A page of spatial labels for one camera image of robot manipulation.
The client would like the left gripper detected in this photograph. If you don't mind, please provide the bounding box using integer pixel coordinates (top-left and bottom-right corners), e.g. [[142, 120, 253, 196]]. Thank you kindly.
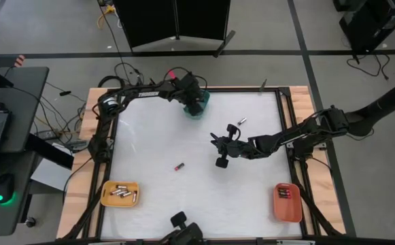
[[182, 88, 207, 117]]

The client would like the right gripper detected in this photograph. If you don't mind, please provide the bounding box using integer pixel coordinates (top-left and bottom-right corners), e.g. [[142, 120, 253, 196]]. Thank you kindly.
[[210, 123, 263, 169]]

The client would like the teal plastic bin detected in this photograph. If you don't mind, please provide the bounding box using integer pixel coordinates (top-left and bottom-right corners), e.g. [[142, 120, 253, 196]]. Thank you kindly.
[[182, 88, 211, 120]]

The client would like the black folding screen panel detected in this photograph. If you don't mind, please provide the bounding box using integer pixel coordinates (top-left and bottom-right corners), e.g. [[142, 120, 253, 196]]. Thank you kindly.
[[114, 0, 177, 48], [175, 0, 237, 58]]

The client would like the orange plastic bin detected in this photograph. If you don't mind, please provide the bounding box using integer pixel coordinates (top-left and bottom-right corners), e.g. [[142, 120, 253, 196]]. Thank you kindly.
[[273, 182, 304, 224]]

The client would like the wooden table board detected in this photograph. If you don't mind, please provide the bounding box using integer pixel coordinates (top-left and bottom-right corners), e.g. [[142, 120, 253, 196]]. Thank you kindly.
[[56, 85, 347, 239]]

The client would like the grey power strip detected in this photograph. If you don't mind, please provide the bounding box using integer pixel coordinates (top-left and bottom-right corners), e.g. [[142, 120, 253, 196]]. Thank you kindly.
[[63, 138, 90, 152]]

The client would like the yellow plastic bin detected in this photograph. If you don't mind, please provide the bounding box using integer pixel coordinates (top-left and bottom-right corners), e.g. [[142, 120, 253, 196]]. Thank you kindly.
[[99, 180, 141, 209]]

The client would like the black flat bar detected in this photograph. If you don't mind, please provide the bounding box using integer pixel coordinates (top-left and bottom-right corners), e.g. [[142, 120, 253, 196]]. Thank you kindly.
[[25, 133, 75, 170]]

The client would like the white box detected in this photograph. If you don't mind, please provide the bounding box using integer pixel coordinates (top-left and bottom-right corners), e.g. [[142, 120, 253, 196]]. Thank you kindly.
[[30, 157, 73, 192]]

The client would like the black desk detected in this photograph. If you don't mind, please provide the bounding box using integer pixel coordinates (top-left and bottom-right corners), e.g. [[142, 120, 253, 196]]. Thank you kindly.
[[0, 66, 50, 236]]

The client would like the thick black tube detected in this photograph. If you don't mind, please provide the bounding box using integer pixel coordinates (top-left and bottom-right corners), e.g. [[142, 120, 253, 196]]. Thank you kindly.
[[345, 73, 395, 137]]

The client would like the black equipment cart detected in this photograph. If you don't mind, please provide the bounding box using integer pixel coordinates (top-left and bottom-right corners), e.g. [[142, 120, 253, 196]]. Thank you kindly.
[[332, 0, 395, 52]]

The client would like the black mouse with green light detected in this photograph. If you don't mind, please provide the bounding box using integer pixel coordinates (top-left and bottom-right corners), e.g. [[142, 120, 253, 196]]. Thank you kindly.
[[0, 172, 16, 205]]

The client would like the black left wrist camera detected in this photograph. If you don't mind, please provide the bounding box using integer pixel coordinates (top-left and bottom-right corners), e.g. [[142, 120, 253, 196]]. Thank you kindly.
[[178, 73, 201, 95]]

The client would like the black aluminium table frame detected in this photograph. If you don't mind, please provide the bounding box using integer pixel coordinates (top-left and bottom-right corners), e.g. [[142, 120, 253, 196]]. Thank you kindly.
[[59, 85, 349, 241]]

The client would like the black cable loop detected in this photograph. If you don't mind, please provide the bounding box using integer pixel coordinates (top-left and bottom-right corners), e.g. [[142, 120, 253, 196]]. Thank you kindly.
[[97, 74, 127, 90]]

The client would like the black table-level camera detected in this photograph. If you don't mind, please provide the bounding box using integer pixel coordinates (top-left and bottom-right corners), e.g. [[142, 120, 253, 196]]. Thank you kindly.
[[158, 210, 205, 245]]

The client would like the yellow floor cable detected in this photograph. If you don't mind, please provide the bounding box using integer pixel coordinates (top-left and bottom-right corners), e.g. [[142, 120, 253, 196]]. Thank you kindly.
[[96, 4, 117, 29]]

